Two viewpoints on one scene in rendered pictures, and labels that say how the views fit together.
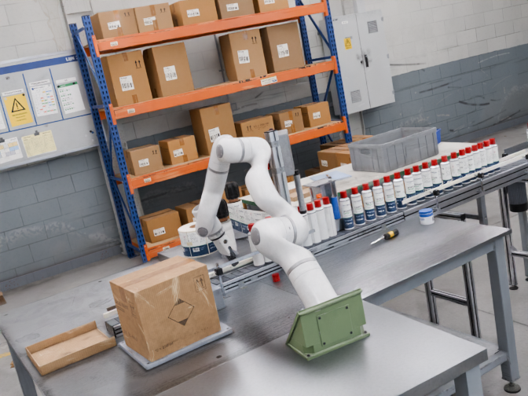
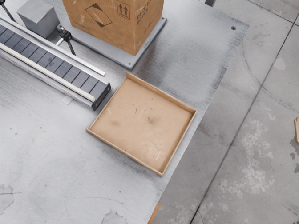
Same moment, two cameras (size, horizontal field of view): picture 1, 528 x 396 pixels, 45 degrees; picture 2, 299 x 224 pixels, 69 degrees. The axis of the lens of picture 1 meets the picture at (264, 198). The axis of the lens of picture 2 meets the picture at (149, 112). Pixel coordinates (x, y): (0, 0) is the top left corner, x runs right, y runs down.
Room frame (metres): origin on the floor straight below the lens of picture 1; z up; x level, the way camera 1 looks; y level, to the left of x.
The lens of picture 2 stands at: (2.58, 1.08, 1.58)
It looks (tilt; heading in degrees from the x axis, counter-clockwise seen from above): 69 degrees down; 231
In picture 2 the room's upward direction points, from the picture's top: 10 degrees clockwise
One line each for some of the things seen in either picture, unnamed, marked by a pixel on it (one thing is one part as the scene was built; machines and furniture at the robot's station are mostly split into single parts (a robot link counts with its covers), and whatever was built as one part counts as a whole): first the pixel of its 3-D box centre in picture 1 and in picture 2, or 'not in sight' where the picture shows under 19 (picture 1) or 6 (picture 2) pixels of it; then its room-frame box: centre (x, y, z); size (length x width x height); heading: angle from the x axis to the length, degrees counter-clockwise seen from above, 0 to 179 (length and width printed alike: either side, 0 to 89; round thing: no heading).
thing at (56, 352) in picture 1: (70, 346); (143, 120); (2.44, 0.89, 0.85); 0.30 x 0.26 x 0.04; 120
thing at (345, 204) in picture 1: (346, 210); not in sight; (3.18, -0.40, 0.98); 0.05 x 0.05 x 0.20
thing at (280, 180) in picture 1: (284, 203); not in sight; (2.83, -0.09, 1.16); 0.04 x 0.04 x 0.67; 30
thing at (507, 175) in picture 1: (478, 247); not in sight; (3.64, -1.20, 0.47); 1.17 x 0.38 x 0.94; 120
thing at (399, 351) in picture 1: (290, 362); not in sight; (2.00, 0.02, 0.81); 0.90 x 0.90 x 0.04; 27
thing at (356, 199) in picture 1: (357, 206); not in sight; (3.22, -0.47, 0.98); 0.05 x 0.05 x 0.20
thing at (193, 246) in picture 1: (199, 238); not in sight; (3.32, 0.38, 0.95); 0.20 x 0.20 x 0.14
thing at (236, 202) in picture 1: (235, 207); not in sight; (3.54, 0.17, 1.04); 0.09 x 0.09 x 0.29
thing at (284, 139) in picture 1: (280, 153); not in sight; (2.92, -0.11, 1.38); 0.17 x 0.10 x 0.19; 175
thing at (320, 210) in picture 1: (320, 219); not in sight; (3.10, -0.26, 0.98); 0.05 x 0.05 x 0.20
